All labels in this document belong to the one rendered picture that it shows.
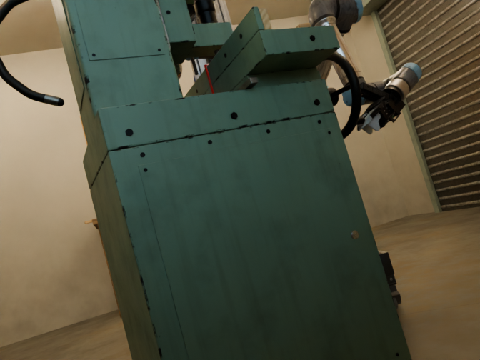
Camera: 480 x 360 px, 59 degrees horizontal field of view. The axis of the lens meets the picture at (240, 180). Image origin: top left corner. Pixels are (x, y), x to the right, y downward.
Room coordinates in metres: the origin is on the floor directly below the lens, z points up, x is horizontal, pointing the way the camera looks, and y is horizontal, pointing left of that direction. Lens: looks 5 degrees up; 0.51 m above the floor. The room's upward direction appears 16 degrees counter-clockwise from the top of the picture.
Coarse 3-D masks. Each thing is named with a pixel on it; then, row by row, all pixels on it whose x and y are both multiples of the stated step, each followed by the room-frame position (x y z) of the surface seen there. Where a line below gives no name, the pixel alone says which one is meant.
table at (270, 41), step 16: (272, 32) 0.92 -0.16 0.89; (288, 32) 0.93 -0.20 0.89; (304, 32) 0.95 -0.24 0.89; (320, 32) 0.97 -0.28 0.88; (256, 48) 0.93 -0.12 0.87; (272, 48) 0.91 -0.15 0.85; (288, 48) 0.93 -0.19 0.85; (304, 48) 0.95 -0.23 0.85; (320, 48) 0.97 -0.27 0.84; (336, 48) 0.99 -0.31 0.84; (240, 64) 1.01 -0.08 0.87; (256, 64) 0.95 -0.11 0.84; (272, 64) 0.98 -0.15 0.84; (288, 64) 1.01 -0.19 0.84; (304, 64) 1.04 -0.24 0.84; (224, 80) 1.10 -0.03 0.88; (240, 80) 1.03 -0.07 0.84
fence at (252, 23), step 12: (252, 12) 0.91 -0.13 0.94; (240, 24) 0.96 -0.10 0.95; (252, 24) 0.92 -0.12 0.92; (240, 36) 0.98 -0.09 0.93; (252, 36) 0.93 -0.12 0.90; (228, 48) 1.04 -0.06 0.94; (240, 48) 0.99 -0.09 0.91; (216, 60) 1.11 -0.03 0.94; (228, 60) 1.06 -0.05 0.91; (204, 72) 1.20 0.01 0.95; (216, 72) 1.13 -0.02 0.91; (204, 84) 1.22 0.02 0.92
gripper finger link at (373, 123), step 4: (368, 116) 1.33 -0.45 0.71; (376, 116) 1.35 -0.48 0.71; (380, 116) 1.36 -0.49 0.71; (368, 120) 1.33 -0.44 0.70; (372, 120) 1.34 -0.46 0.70; (376, 120) 1.35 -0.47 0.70; (360, 124) 1.34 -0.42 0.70; (364, 124) 1.33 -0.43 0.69; (368, 124) 1.34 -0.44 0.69; (372, 124) 1.34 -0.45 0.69; (376, 124) 1.35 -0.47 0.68; (360, 128) 1.34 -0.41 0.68; (372, 128) 1.34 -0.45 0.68; (376, 128) 1.35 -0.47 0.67
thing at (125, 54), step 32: (64, 0) 0.93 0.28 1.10; (96, 0) 0.95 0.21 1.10; (128, 0) 0.98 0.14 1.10; (64, 32) 1.01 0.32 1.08; (96, 32) 0.94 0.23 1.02; (128, 32) 0.97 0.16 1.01; (160, 32) 1.01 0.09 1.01; (96, 64) 0.94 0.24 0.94; (128, 64) 0.97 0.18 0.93; (160, 64) 1.00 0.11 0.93; (96, 96) 0.93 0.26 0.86; (128, 96) 0.96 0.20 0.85; (160, 96) 0.99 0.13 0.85
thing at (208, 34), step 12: (192, 24) 1.13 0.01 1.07; (204, 24) 1.15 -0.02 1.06; (216, 24) 1.17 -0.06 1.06; (228, 24) 1.18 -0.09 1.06; (204, 36) 1.15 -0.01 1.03; (216, 36) 1.16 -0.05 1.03; (228, 36) 1.18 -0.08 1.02; (192, 48) 1.13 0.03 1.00; (204, 48) 1.16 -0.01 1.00; (216, 48) 1.18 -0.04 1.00
